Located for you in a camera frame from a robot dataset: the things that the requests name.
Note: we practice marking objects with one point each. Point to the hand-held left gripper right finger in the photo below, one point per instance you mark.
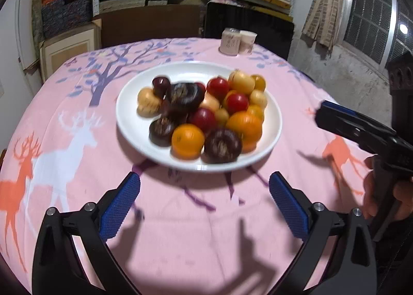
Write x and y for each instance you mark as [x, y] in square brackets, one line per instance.
[288, 208]

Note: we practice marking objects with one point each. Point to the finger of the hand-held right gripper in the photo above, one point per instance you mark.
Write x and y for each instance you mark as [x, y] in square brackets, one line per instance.
[335, 124]
[338, 109]

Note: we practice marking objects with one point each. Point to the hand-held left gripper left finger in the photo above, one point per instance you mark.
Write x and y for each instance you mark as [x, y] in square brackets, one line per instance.
[117, 208]

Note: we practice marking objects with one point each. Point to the round orange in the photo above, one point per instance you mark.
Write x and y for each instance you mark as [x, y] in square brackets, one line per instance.
[187, 140]
[256, 111]

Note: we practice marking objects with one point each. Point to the pale orange citrus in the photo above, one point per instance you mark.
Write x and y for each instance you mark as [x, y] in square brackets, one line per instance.
[258, 98]

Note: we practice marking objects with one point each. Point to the small orange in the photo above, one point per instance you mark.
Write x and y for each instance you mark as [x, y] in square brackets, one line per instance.
[259, 82]

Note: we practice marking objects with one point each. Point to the dark purple mangosteen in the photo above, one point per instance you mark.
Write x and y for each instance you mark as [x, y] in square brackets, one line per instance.
[184, 96]
[222, 146]
[161, 132]

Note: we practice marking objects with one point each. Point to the white oval plate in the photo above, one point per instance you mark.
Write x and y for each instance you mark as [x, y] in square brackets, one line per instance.
[129, 120]

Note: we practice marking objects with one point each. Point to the orange tangerine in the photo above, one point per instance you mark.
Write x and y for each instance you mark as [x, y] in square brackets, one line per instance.
[244, 127]

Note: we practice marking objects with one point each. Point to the large pepino melon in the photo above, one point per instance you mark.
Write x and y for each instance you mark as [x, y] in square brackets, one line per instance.
[147, 103]

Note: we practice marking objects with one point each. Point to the small brown longan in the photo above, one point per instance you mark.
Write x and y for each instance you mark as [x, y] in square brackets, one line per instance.
[222, 116]

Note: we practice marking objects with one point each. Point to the shiny red plum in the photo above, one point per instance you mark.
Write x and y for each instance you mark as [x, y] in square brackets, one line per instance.
[203, 119]

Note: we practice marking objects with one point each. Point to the yellow pepino melon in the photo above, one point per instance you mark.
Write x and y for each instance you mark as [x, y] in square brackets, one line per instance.
[211, 101]

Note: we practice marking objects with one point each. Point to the dark red plum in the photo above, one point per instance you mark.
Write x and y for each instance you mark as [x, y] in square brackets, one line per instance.
[160, 84]

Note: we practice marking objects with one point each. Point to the person's right hand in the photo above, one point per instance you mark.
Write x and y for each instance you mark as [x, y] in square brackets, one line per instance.
[371, 185]

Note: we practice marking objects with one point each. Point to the pink deer print tablecloth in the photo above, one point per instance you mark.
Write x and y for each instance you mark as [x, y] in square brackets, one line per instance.
[193, 233]

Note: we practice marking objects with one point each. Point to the tan checked hanging cloth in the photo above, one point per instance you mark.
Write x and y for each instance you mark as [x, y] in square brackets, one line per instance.
[326, 8]

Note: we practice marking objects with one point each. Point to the barred window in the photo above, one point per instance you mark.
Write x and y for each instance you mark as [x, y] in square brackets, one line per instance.
[367, 8]

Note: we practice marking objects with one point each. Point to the black glossy panel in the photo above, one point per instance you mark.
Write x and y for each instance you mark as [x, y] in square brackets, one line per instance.
[267, 30]

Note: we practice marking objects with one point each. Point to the printed paper cup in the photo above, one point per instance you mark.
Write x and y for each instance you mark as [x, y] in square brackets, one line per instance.
[247, 43]

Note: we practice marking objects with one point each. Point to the beige drink can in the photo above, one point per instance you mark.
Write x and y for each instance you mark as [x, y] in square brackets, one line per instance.
[230, 41]

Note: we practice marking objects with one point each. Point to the framed picture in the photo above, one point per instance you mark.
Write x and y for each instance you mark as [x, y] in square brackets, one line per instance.
[67, 53]

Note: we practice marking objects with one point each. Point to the brown board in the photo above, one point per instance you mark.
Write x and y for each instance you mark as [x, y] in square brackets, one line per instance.
[145, 27]

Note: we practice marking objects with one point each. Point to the stack of blue patterned boxes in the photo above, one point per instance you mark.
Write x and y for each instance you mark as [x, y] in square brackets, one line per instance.
[64, 17]

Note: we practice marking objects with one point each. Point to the white leaning panel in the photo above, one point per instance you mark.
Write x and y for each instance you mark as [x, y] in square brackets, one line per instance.
[24, 24]

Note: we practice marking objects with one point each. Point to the grey stone slab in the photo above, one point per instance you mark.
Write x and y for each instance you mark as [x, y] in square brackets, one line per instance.
[37, 14]

